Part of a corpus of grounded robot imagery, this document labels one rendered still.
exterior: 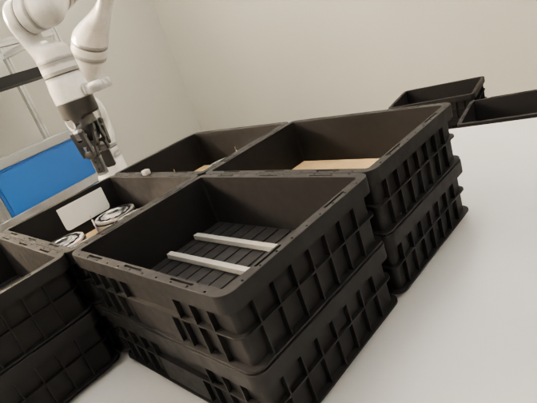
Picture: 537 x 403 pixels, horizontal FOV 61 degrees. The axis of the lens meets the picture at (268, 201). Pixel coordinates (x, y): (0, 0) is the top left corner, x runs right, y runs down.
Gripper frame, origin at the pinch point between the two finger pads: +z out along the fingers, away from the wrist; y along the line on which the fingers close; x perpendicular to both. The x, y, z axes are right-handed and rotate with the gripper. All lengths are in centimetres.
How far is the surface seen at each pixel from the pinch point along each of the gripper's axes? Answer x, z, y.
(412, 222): 53, 20, 28
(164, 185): 9.0, 9.4, -2.8
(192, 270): 16.3, 17.4, 26.0
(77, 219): -17.3, 12.9, -11.4
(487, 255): 65, 30, 28
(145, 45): -67, -31, -391
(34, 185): -113, 28, -169
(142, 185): 2.2, 9.5, -9.6
